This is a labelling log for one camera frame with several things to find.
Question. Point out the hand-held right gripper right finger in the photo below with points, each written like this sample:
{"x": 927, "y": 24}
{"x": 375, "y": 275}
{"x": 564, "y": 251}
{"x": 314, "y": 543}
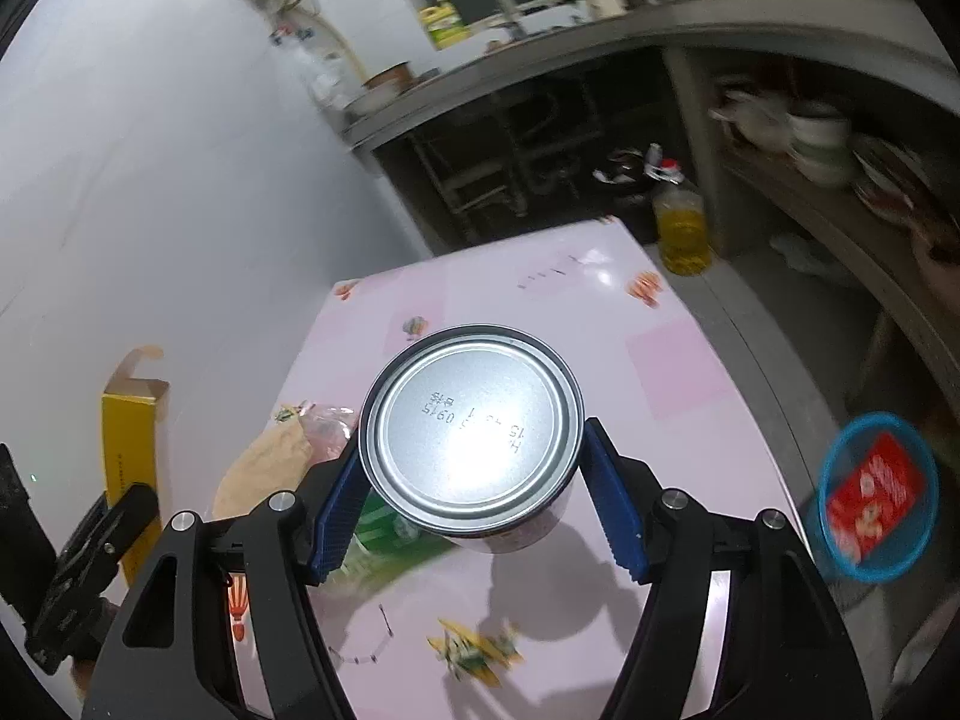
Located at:
{"x": 611, "y": 502}

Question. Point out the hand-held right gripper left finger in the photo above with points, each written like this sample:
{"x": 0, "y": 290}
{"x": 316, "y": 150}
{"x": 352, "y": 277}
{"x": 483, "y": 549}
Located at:
{"x": 337, "y": 510}

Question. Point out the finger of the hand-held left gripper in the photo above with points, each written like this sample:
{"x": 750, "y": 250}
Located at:
{"x": 90, "y": 562}

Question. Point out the pink plastic wrapper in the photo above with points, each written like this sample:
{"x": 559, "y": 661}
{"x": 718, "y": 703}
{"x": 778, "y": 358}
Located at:
{"x": 330, "y": 431}

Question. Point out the yellow carton box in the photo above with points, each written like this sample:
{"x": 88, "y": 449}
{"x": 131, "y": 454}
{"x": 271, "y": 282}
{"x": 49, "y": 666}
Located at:
{"x": 127, "y": 435}

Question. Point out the metal food can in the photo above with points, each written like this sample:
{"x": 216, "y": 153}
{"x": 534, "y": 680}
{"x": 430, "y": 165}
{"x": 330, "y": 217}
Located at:
{"x": 472, "y": 427}

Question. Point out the blue plastic basket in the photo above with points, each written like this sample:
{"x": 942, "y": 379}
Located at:
{"x": 832, "y": 540}

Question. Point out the red snack bag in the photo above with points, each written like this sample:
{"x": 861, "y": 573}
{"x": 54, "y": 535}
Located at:
{"x": 874, "y": 495}

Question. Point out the beige plastic bag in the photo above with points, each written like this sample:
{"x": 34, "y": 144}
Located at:
{"x": 259, "y": 472}

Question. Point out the cooking oil bottle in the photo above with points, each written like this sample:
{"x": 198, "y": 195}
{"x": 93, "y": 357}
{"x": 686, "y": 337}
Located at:
{"x": 681, "y": 229}

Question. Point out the wooden leg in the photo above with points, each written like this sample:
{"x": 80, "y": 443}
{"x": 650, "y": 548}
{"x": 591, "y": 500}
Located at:
{"x": 874, "y": 356}

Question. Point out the white cloth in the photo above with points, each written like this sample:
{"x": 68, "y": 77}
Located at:
{"x": 810, "y": 255}

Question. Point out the dark ceramic jar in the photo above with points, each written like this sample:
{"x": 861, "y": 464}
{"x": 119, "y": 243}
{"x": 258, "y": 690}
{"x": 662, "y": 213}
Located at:
{"x": 622, "y": 172}

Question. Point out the white plastic bag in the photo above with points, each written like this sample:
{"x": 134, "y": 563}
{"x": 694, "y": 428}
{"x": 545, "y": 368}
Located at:
{"x": 750, "y": 120}

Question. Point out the white bowl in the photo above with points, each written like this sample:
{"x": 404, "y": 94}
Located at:
{"x": 369, "y": 101}

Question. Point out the stack of white bowls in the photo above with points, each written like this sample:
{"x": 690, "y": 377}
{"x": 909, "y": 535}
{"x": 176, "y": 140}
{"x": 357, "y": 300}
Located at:
{"x": 821, "y": 146}

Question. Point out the stack of plates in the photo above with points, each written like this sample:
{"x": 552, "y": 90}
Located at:
{"x": 889, "y": 180}

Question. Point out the brown bowl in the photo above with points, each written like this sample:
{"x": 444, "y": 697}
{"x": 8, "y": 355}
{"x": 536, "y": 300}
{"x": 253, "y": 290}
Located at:
{"x": 390, "y": 76}

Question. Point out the hanging plastic bag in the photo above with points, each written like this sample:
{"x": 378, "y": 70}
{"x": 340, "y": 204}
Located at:
{"x": 322, "y": 64}

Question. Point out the concrete kitchen counter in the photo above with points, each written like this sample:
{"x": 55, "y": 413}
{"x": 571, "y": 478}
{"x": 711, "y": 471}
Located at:
{"x": 600, "y": 34}

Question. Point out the yellow dish soap bottle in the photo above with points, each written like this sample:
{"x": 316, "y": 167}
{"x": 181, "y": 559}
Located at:
{"x": 444, "y": 26}

